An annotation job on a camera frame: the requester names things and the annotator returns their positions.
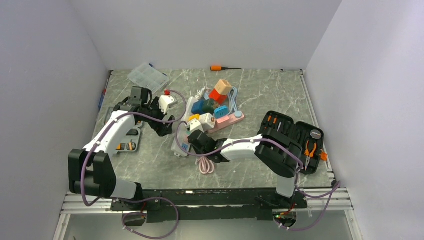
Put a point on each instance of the yellow cube socket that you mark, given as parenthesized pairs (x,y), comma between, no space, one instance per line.
(194,117)

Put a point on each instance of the clear plastic organizer box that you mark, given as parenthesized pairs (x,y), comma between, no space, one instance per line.
(147,76)

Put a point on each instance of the black tool case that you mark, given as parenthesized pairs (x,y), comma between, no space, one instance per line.
(303,140)

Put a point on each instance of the beige cube socket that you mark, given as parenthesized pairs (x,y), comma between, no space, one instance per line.
(223,87)

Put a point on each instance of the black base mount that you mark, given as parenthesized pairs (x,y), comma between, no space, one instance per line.
(212,204)

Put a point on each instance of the orange handled screwdriver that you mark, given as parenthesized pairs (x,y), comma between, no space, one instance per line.
(218,68)

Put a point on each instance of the blue red pen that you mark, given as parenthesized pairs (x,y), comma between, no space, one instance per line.
(102,96)

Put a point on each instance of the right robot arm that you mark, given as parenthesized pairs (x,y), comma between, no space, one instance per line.
(235,149)

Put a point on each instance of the blue cube socket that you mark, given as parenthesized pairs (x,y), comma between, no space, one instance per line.
(197,107)

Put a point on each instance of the white power strip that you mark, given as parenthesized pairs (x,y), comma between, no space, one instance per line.
(183,132)

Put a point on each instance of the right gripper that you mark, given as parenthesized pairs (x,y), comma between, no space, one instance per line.
(196,151)

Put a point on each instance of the white cube socket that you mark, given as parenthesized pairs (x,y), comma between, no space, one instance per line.
(207,121)

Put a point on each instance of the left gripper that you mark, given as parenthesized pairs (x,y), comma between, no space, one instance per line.
(162,129)

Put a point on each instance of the dark green cube socket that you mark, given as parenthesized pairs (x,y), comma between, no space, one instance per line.
(209,106)

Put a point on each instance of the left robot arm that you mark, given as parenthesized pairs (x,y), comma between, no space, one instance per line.
(90,170)

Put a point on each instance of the red cube socket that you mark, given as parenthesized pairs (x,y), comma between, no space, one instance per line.
(219,98)

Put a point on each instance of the light blue power strip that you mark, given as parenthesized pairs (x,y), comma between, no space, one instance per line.
(230,102)

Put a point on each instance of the pink power strip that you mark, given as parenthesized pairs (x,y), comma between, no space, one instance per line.
(206,166)

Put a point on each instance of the light blue plug adapter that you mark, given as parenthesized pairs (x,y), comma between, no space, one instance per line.
(221,111)

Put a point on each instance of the grey tool tray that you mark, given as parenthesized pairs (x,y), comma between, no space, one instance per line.
(130,142)

